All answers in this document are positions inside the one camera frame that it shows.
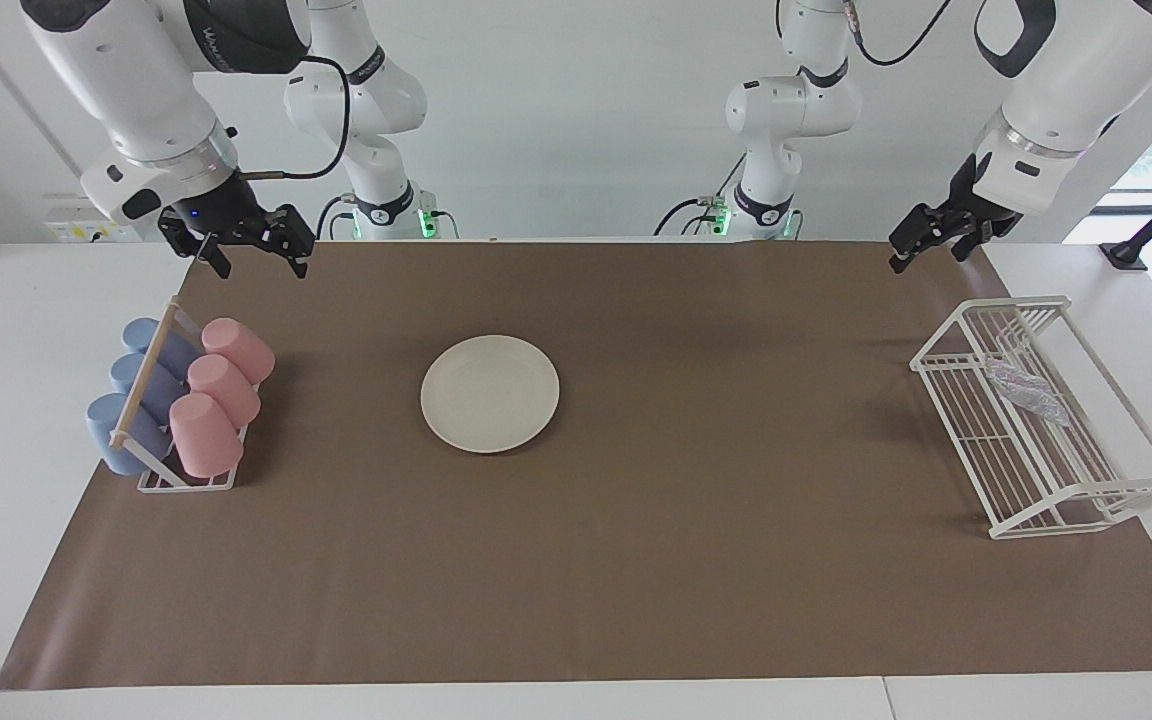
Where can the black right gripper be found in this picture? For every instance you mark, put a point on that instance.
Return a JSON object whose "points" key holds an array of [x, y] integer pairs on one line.
{"points": [[226, 210]]}

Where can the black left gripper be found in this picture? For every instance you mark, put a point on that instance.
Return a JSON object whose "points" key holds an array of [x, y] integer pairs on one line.
{"points": [[986, 212]]}

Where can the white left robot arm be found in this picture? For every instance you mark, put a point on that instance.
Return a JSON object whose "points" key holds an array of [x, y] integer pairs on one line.
{"points": [[1086, 80]]}

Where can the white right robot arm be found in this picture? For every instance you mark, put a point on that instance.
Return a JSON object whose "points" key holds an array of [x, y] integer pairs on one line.
{"points": [[136, 80]]}

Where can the round cream plate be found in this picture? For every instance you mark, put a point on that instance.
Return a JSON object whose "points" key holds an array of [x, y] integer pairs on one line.
{"points": [[489, 393]]}

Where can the pink plastic cup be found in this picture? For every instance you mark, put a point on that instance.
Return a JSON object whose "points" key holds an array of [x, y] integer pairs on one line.
{"points": [[241, 348], [204, 435], [226, 388]]}

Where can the blue plastic cup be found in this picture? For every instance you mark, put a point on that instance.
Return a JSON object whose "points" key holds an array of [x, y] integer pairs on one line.
{"points": [[131, 372], [141, 335], [106, 430]]}

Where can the small white cup rack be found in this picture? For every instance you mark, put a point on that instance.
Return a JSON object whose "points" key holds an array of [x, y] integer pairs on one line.
{"points": [[146, 375]]}

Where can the brown table mat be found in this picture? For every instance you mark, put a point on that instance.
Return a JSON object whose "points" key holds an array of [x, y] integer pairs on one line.
{"points": [[636, 560]]}

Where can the white wall outlet box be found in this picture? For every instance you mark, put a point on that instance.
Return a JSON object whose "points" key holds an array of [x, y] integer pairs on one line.
{"points": [[71, 232]]}

